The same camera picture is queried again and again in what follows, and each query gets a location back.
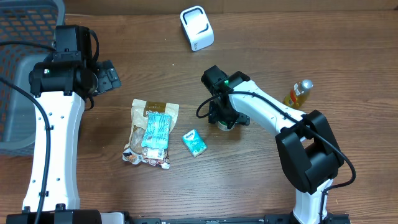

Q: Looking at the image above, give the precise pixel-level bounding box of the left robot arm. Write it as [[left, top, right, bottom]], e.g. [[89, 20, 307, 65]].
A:
[[6, 25, 131, 223]]

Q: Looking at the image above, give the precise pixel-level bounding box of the teal tissue pack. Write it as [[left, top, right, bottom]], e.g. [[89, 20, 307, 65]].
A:
[[182, 129, 207, 157]]

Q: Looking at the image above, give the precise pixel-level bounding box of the grey plastic shopping basket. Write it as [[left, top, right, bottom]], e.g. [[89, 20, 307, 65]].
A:
[[0, 0, 67, 156]]

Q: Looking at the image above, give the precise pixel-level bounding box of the yellow dish soap bottle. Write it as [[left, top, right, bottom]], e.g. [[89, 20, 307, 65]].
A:
[[282, 79, 313, 110]]

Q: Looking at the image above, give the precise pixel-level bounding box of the green lidded jar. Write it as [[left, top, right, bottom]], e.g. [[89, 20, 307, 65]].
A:
[[217, 121, 234, 131]]

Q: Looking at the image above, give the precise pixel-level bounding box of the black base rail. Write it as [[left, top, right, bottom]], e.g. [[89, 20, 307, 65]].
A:
[[124, 213, 351, 224]]

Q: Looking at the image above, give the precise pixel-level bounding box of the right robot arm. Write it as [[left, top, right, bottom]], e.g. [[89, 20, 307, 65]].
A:
[[201, 65, 350, 223]]

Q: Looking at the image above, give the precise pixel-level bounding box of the teal wafer packet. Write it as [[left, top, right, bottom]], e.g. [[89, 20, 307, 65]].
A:
[[141, 113, 172, 149]]

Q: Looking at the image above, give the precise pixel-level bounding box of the white barcode scanner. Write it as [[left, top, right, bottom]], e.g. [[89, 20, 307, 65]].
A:
[[180, 6, 215, 52]]

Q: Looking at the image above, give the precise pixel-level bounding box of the brown snack bag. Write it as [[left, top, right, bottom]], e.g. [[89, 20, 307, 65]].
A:
[[122, 99, 180, 169]]

